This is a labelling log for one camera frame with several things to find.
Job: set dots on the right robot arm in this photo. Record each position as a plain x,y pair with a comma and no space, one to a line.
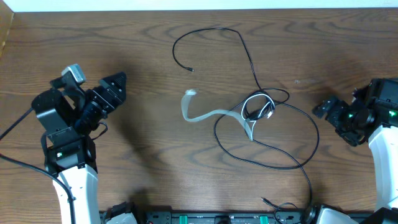
371,118

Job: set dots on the clear tape residue strip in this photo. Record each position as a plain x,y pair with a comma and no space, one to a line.
306,81

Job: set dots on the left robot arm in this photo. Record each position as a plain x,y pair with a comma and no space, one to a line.
69,114

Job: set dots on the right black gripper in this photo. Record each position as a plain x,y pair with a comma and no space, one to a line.
333,116

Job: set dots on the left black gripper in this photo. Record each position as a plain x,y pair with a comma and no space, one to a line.
100,96

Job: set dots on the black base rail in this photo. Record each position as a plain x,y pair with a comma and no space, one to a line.
165,215

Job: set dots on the cardboard side panel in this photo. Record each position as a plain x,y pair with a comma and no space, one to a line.
6,19

